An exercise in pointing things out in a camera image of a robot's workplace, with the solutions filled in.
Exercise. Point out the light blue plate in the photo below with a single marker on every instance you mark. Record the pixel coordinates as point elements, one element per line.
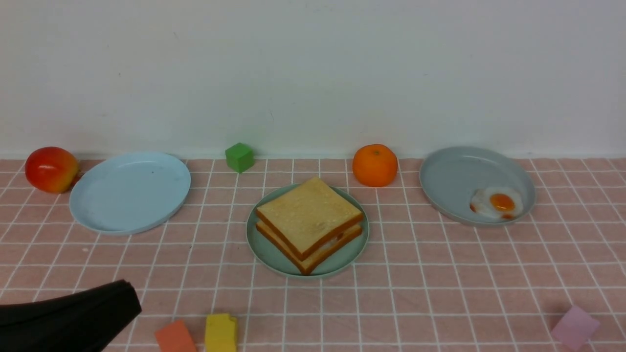
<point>130,193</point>

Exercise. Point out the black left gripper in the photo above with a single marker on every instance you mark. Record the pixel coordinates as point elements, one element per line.
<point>86,321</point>

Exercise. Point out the red apple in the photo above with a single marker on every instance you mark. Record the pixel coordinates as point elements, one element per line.
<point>52,170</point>

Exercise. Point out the green centre plate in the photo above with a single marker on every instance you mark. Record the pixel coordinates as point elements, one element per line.
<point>279,263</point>

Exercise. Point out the orange mandarin fruit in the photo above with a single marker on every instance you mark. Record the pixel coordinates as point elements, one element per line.
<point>375,165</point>

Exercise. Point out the pink foam cube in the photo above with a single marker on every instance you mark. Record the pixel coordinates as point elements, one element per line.
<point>575,328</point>

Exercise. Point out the pink checkered tablecloth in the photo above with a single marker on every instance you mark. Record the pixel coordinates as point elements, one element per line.
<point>423,283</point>

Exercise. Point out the fried egg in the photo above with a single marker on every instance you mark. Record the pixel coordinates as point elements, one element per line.
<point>497,203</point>
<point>337,238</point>

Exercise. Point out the orange foam block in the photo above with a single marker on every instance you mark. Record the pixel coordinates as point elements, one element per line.
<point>175,337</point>

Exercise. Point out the toast slice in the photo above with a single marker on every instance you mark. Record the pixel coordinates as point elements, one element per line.
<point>309,216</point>
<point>307,266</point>

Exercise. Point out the green foam cube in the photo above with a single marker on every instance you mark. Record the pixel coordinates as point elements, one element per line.
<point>240,157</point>

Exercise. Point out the grey plate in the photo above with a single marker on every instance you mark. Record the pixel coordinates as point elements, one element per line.
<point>449,177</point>

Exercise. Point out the yellow foam block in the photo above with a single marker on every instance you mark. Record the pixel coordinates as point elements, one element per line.
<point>221,333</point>

